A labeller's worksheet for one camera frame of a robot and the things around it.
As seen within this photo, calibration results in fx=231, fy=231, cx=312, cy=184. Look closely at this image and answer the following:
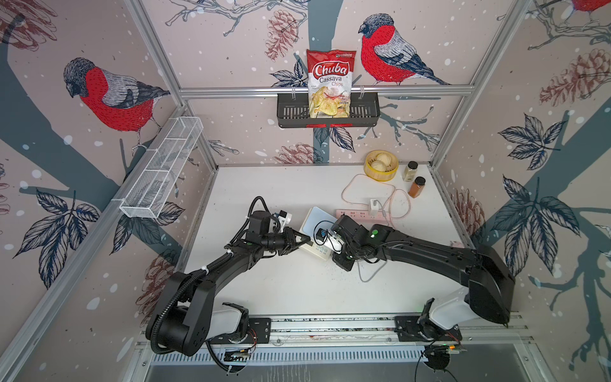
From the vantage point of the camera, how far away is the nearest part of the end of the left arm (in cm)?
74

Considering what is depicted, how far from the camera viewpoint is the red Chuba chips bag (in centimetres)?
86

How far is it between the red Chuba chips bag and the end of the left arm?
1.48 ft
